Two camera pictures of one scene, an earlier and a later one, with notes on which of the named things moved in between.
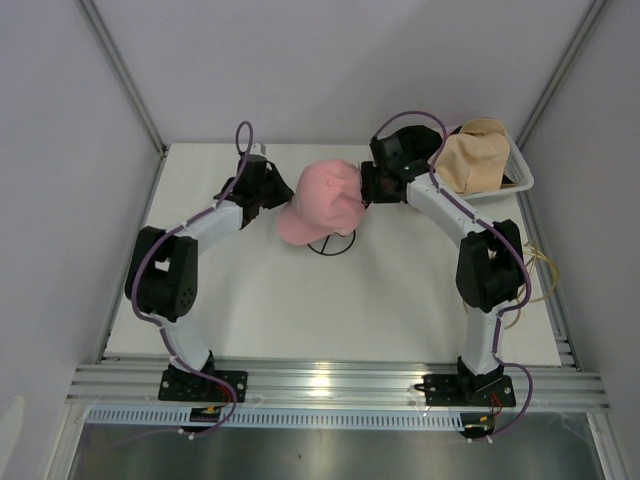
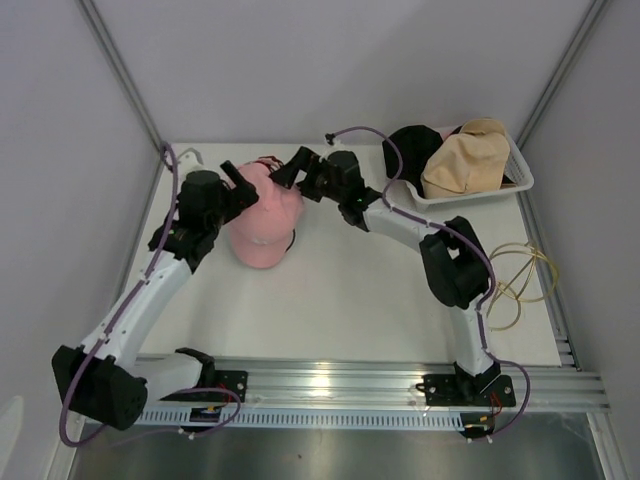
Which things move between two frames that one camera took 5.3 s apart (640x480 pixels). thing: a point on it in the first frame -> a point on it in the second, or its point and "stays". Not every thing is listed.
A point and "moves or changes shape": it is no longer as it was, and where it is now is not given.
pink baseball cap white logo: [328, 200] moves or changes shape
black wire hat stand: [333, 244] -> [294, 232]
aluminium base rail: [331, 385] stays
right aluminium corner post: [560, 70] stays
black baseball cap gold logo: [414, 142] stays
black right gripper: [367, 194] -> [302, 160]
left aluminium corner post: [123, 71] stays
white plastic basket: [517, 175] stays
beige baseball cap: [474, 158] stays
